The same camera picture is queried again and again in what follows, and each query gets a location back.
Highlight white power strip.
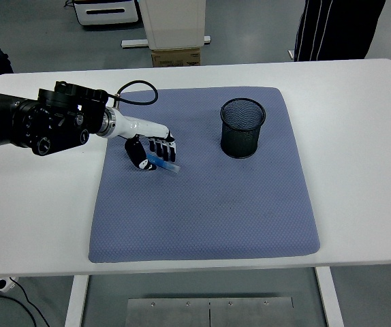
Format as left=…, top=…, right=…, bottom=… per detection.
left=0, top=276, right=20, bottom=292

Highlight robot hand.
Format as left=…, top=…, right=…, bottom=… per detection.
left=110, top=110, right=178, bottom=172

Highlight white base bar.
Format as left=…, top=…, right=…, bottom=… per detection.
left=121, top=35, right=212, bottom=49

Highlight black floor cable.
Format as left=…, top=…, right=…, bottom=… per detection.
left=0, top=278, right=52, bottom=327

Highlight cardboard box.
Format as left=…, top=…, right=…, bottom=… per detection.
left=151, top=47, right=202, bottom=68

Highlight blue marker with clear cap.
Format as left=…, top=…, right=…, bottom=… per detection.
left=146, top=153, right=182, bottom=174

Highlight white cabinet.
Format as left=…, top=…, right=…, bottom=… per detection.
left=140, top=0, right=206, bottom=50

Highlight white table leg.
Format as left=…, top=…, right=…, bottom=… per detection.
left=314, top=267, right=345, bottom=327
left=64, top=275, right=90, bottom=327

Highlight blue-grey quilted mat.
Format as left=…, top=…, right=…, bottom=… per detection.
left=87, top=87, right=321, bottom=264

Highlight black mesh pen holder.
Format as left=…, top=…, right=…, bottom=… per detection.
left=219, top=97, right=267, bottom=159

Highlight white appliance with black slot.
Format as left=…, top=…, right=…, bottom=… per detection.
left=72, top=0, right=140, bottom=28

